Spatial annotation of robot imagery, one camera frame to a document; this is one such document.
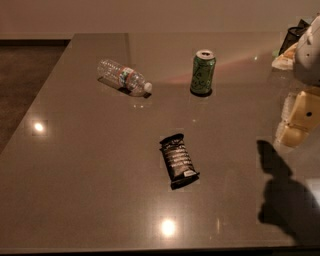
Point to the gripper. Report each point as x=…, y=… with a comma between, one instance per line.
x=308, y=56

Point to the pale clutter beside basket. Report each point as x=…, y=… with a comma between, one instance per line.
x=285, y=61

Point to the green soda can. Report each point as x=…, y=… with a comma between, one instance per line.
x=202, y=76

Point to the black wire basket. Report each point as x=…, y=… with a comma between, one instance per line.
x=293, y=35

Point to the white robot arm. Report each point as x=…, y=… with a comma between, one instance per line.
x=300, y=53

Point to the clear plastic water bottle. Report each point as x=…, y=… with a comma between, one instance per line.
x=123, y=79

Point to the black rxbar chocolate wrapper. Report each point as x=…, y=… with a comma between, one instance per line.
x=178, y=162

